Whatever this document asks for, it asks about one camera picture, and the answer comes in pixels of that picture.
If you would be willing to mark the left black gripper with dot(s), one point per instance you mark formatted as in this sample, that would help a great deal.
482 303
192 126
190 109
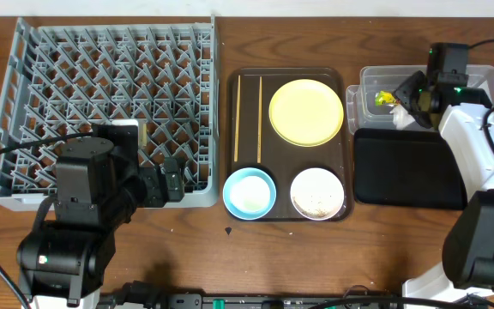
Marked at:
161 184

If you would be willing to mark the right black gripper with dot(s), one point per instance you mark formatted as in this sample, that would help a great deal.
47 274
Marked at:
403 91

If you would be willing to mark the yellow green snack wrapper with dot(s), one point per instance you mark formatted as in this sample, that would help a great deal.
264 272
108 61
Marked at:
384 98

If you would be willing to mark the white pink bowl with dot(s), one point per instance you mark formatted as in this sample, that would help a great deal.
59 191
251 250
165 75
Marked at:
317 194

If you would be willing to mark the white napkin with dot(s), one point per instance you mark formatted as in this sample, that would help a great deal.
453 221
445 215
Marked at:
402 120

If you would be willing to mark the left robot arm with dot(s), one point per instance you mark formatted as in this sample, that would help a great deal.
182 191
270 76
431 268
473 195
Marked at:
100 185

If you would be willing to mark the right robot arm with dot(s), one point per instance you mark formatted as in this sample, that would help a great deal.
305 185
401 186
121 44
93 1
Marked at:
466 271

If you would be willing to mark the clear plastic waste bin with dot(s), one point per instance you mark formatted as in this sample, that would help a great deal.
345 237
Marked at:
361 109

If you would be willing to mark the black waste tray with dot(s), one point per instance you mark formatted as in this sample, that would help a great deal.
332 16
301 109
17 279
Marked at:
406 168

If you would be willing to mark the light blue bowl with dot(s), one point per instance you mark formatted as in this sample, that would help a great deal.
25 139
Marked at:
249 193

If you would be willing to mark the dark brown serving tray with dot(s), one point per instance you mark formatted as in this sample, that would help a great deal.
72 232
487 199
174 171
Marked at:
280 159

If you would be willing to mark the yellow round plate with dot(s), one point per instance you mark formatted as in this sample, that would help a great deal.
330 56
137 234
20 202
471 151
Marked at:
306 113

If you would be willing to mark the grey plastic dish rack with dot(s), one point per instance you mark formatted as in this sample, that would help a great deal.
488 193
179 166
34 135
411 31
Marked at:
64 80

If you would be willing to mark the black equipment rail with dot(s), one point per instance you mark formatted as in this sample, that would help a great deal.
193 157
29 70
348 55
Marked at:
143 295

